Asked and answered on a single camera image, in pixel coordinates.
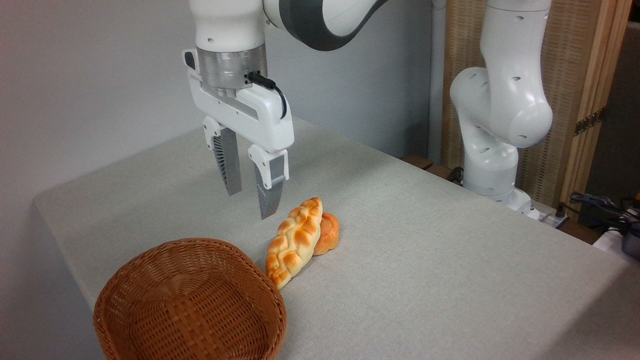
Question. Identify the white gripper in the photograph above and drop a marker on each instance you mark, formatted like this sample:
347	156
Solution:
265	117

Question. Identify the long braided bread loaf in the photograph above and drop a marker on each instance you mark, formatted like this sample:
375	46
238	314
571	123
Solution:
295	240

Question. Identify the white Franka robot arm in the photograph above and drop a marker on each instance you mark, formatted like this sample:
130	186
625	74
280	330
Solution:
500	100

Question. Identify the round braided bread bun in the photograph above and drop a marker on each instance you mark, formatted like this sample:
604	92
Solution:
329	235

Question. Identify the brown woven wicker basket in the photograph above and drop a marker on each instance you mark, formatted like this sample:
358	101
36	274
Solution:
175	300

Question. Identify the brown wooden base board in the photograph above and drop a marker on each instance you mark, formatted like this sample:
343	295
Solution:
425	165

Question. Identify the bamboo folding screen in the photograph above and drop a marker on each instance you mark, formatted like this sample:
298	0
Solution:
570	75

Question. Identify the metal screen hinge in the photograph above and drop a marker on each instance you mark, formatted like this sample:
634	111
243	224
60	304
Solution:
589	121

